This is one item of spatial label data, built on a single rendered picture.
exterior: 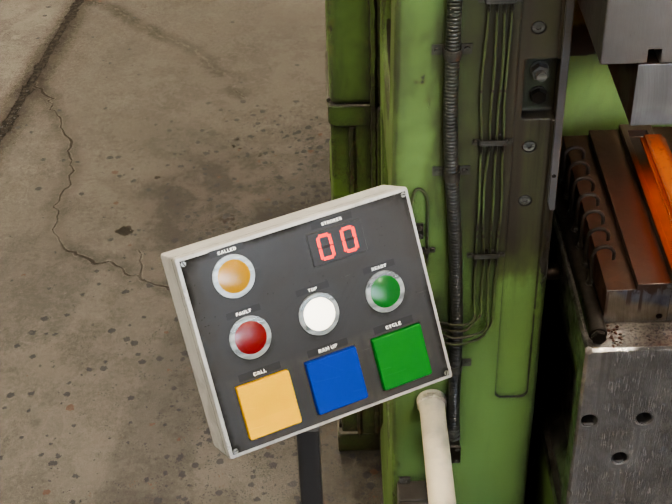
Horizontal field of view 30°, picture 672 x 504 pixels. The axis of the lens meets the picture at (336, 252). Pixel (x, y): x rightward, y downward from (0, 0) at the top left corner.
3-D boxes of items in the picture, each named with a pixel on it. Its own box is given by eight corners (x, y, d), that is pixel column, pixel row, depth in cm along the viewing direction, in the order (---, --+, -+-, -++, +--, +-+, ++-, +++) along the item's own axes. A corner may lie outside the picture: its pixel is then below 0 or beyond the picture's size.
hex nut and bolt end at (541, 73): (549, 110, 184) (552, 68, 180) (529, 110, 184) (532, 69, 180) (546, 101, 186) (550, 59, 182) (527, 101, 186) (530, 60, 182)
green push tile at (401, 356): (433, 373, 175) (420, 322, 173) (385, 391, 172) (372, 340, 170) (427, 371, 177) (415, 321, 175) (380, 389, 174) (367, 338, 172)
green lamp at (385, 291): (402, 310, 172) (402, 286, 169) (368, 311, 172) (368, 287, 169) (401, 295, 174) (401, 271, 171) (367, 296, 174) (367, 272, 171)
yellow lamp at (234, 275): (252, 295, 164) (249, 270, 161) (216, 297, 164) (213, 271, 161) (253, 280, 166) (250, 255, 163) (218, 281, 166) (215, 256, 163)
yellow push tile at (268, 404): (303, 421, 168) (288, 369, 167) (251, 441, 165) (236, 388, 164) (298, 419, 170) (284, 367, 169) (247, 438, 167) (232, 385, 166)
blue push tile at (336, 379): (369, 397, 171) (356, 346, 170) (319, 416, 169) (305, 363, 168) (364, 395, 173) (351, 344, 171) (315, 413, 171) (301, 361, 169)
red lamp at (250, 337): (268, 357, 165) (266, 332, 162) (233, 358, 165) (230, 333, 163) (269, 341, 168) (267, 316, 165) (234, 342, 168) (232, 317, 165)
